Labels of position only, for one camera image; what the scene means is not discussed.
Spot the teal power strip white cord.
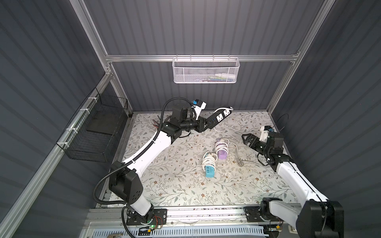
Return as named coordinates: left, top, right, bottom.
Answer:
left=202, top=151, right=218, bottom=179

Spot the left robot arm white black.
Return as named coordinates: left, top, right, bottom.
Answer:
left=109, top=104, right=225, bottom=222

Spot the black power strip white cord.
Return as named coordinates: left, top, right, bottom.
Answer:
left=205, top=107, right=245, bottom=167

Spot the white pencil cup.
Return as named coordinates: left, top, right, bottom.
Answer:
left=151, top=117, right=164, bottom=131

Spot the purple power strip white cord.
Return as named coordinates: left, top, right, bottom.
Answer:
left=214, top=138, right=230, bottom=160

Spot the black wire basket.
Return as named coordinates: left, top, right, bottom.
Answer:
left=56, top=88, right=130, bottom=163

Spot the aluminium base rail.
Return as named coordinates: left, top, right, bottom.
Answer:
left=89, top=205, right=301, bottom=227

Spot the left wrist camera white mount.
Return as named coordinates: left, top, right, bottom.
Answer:
left=192, top=99, right=206, bottom=120

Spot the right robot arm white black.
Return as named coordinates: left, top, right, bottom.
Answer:
left=242, top=126, right=344, bottom=238

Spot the white wire mesh basket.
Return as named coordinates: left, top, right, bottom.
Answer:
left=172, top=56, right=240, bottom=84

